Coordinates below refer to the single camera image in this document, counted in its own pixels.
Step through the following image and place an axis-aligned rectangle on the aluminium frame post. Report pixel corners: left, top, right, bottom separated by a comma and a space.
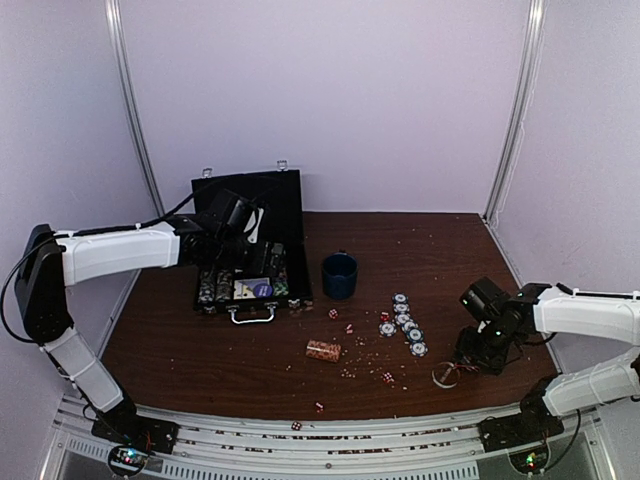
105, 0, 165, 215
483, 0, 547, 226

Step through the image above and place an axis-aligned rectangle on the right poker chip row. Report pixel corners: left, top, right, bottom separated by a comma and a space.
270, 243, 289, 297

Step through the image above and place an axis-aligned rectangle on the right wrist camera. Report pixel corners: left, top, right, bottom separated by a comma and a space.
459, 277, 511, 322

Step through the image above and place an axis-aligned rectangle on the aluminium front rail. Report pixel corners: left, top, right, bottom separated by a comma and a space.
36, 396, 621, 479

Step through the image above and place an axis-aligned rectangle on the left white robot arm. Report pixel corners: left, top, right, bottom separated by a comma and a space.
13, 209, 264, 444

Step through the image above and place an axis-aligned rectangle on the left poker chip row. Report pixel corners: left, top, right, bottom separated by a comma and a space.
197, 270, 216, 305

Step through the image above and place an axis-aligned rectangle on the poker chip row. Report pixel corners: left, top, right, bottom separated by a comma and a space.
197, 270, 216, 305
214, 270, 234, 303
270, 243, 289, 297

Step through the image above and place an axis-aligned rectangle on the left aluminium frame post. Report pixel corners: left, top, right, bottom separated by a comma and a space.
105, 0, 165, 215

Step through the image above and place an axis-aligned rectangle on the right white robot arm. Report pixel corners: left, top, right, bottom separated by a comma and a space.
453, 277, 639, 442

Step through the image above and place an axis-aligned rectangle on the right aluminium frame post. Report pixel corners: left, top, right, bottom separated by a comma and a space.
483, 0, 547, 226

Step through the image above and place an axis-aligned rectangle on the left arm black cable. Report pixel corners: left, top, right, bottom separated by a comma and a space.
0, 189, 201, 346

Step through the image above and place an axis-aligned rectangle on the dark blue mug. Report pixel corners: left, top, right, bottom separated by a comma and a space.
321, 251, 359, 300

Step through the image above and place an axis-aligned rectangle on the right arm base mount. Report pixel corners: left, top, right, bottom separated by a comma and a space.
478, 408, 564, 452

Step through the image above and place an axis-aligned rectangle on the black poker case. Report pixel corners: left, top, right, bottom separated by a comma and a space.
191, 159, 313, 325

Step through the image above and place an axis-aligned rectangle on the playing card deck box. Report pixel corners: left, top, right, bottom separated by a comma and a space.
233, 277, 273, 300

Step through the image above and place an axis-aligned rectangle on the purple small blind button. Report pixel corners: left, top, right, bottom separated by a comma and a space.
252, 283, 273, 298

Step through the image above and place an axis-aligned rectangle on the clear round dealer button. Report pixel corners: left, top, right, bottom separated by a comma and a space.
431, 362, 460, 390

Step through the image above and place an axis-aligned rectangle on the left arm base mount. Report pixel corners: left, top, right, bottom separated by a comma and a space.
91, 410, 179, 454

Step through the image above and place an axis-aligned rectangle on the brown poker chip roll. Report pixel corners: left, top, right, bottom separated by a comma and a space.
305, 339, 342, 363

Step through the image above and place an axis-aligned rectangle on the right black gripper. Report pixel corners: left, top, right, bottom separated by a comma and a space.
453, 319, 519, 376

